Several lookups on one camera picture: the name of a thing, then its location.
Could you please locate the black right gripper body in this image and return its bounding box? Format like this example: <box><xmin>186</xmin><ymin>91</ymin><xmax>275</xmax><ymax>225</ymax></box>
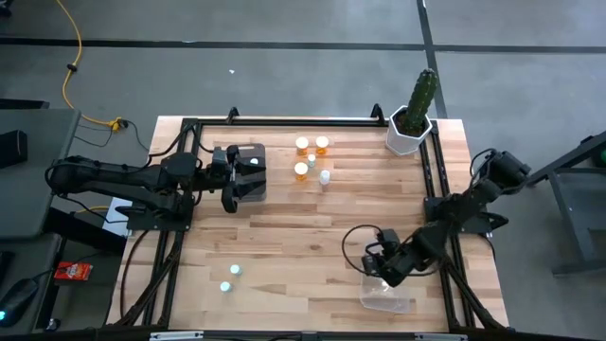
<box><xmin>378</xmin><ymin>229</ymin><xmax>409</xmax><ymax>289</ymax></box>

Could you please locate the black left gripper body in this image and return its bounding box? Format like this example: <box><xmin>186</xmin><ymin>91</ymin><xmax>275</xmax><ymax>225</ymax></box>
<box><xmin>210</xmin><ymin>145</ymin><xmax>243</xmax><ymax>215</ymax></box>

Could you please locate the grey plastic bin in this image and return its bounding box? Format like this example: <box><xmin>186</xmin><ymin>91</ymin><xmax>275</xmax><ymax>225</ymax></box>
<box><xmin>225</xmin><ymin>142</ymin><xmax>268</xmax><ymax>204</ymax></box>

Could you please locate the clear plastic bin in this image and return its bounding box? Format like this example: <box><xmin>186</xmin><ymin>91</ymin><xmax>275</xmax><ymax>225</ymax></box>
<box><xmin>358</xmin><ymin>272</ymin><xmax>413</xmax><ymax>314</ymax></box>

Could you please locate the white plant pot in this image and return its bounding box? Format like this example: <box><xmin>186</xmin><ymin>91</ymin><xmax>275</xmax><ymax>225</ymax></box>
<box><xmin>384</xmin><ymin>104</ymin><xmax>434</xmax><ymax>157</ymax></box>

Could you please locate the white sheet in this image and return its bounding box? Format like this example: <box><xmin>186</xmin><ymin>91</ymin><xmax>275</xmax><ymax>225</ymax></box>
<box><xmin>101</xmin><ymin>196</ymin><xmax>134</xmax><ymax>238</ymax></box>

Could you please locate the green cactus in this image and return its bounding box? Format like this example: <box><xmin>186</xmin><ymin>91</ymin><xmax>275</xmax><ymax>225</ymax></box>
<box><xmin>401</xmin><ymin>68</ymin><xmax>440</xmax><ymax>137</ymax></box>

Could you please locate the red packet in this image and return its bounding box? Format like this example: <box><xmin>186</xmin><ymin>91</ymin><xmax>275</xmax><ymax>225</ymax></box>
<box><xmin>53</xmin><ymin>261</ymin><xmax>94</xmax><ymax>283</ymax></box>

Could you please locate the black metal stand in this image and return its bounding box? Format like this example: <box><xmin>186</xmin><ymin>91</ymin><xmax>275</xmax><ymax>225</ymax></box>
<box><xmin>523</xmin><ymin>130</ymin><xmax>606</xmax><ymax>278</ymax></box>

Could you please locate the grey desk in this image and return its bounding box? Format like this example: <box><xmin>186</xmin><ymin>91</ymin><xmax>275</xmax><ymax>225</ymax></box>
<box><xmin>0</xmin><ymin>107</ymin><xmax>81</xmax><ymax>241</ymax></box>

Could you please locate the black box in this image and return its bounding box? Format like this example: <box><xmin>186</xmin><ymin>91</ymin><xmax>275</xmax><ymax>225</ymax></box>
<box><xmin>0</xmin><ymin>129</ymin><xmax>28</xmax><ymax>170</ymax></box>

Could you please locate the black computer mouse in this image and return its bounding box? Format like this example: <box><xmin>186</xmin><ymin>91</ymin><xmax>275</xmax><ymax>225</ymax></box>
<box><xmin>0</xmin><ymin>278</ymin><xmax>40</xmax><ymax>328</ymax></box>

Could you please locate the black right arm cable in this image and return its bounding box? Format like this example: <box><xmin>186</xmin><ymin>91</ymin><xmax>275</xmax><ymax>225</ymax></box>
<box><xmin>341</xmin><ymin>224</ymin><xmax>430</xmax><ymax>278</ymax></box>

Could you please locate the black aluminium table frame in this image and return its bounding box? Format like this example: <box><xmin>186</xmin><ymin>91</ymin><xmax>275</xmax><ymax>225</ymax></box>
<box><xmin>106</xmin><ymin>102</ymin><xmax>510</xmax><ymax>332</ymax></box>

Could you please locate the silver bracket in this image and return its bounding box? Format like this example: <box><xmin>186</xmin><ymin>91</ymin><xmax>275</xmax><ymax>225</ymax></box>
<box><xmin>414</xmin><ymin>332</ymin><xmax>468</xmax><ymax>341</ymax></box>
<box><xmin>150</xmin><ymin>331</ymin><xmax>205</xmax><ymax>341</ymax></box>

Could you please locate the yellow floor cable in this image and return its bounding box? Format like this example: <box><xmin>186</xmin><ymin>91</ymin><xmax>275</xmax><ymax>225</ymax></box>
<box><xmin>55</xmin><ymin>0</ymin><xmax>125</xmax><ymax>130</ymax></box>

